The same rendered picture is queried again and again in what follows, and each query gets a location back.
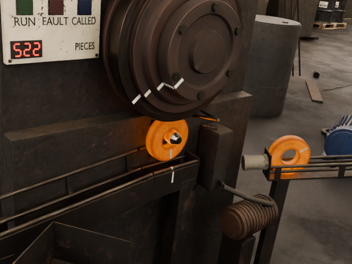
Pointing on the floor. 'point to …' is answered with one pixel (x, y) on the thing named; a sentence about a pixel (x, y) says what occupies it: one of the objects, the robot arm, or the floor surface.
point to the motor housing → (243, 229)
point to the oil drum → (270, 64)
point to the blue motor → (339, 138)
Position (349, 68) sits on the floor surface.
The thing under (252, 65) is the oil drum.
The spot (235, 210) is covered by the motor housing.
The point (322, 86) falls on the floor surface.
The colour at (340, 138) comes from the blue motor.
